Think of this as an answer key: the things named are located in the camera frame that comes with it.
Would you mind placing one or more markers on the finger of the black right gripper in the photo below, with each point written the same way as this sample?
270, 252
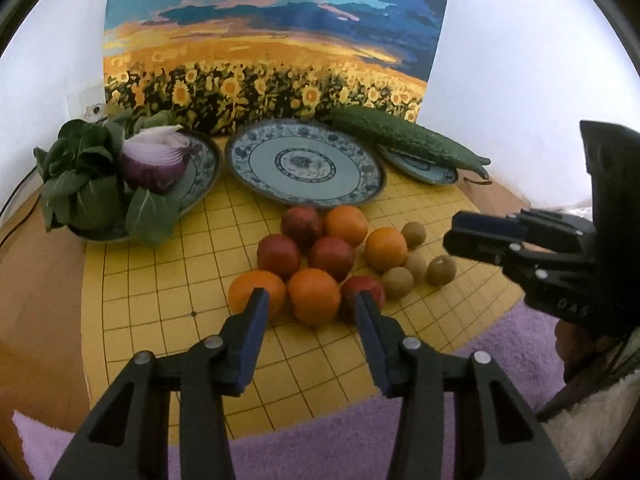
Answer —
480, 247
490, 222

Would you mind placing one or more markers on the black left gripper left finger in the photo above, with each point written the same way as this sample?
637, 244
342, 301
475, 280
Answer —
125, 436

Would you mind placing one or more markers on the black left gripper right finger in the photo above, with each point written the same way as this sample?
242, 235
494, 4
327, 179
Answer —
497, 434

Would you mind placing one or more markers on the orange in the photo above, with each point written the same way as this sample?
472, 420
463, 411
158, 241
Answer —
385, 248
348, 223
252, 292
315, 296

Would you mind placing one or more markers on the brown kiwi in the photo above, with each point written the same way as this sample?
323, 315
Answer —
417, 266
397, 282
414, 234
441, 271

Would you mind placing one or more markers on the brown kiwi front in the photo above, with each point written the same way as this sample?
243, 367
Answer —
397, 282

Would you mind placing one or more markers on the brown kiwi back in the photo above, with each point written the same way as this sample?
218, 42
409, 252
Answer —
414, 234

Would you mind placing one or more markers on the red apple front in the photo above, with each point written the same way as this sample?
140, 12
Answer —
351, 289

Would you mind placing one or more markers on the red apple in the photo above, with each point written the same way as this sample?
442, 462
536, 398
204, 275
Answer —
278, 254
303, 225
333, 256
351, 289

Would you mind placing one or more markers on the red apple back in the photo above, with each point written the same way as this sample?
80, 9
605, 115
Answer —
303, 225

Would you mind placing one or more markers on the orange back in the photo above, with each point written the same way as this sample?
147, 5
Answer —
348, 223

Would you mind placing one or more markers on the person's right hand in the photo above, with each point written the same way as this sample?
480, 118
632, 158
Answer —
577, 347

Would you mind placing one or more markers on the purple fluffy towel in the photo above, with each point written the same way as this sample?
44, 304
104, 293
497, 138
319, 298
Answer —
358, 442

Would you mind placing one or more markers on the yellow grid mat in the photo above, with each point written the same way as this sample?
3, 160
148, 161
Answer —
311, 362

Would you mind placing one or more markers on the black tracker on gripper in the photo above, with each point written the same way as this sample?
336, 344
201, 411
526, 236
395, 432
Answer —
612, 161

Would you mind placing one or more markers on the small blue plate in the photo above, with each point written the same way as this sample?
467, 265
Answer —
419, 169

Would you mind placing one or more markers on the white fluffy blanket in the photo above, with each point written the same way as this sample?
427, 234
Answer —
591, 418

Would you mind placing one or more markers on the green cucumber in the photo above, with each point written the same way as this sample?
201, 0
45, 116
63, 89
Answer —
380, 128

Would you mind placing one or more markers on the blue plate under vegetables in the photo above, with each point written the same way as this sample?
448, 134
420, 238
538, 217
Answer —
150, 218

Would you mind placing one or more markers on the halved red onion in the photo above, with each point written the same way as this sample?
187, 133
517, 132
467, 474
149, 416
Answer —
155, 159

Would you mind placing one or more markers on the large blue patterned plate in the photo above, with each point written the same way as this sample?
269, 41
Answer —
297, 162

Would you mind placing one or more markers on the green leafy vegetable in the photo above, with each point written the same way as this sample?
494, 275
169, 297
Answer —
79, 174

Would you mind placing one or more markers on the sunflower field painting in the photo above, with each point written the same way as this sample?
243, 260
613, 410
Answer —
218, 65

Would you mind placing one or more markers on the white wall socket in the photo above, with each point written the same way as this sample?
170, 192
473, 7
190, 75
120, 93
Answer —
87, 102

